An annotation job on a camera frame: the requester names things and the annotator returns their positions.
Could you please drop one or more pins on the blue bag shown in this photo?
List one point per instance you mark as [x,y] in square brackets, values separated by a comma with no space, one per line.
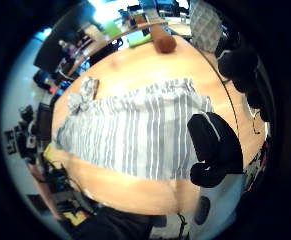
[43,78]

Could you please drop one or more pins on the black round disc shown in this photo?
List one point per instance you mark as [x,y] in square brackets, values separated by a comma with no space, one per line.
[202,210]

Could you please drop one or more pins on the white quilted fabric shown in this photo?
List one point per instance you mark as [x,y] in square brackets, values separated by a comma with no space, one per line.
[205,25]

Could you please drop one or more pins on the the person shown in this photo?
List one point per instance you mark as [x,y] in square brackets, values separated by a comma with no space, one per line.
[115,225]

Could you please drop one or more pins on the black monitor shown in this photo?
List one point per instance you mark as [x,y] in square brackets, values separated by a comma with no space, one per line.
[56,40]

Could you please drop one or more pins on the green flat object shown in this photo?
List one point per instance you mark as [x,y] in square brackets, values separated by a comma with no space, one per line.
[139,40]

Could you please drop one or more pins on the brown round wooden object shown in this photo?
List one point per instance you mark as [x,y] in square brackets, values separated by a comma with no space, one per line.
[164,41]

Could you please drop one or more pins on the grey white striped cloth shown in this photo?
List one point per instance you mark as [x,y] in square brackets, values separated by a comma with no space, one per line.
[141,133]

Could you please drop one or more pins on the black office chair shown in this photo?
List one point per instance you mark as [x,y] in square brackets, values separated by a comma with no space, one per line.
[43,121]

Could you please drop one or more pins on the yellow object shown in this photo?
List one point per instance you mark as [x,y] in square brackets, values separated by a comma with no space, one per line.
[73,217]

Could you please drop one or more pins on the clear bottle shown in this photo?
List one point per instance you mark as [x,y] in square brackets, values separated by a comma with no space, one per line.
[65,46]

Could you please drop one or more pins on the green cup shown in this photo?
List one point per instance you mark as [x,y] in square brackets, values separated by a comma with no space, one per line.
[112,28]

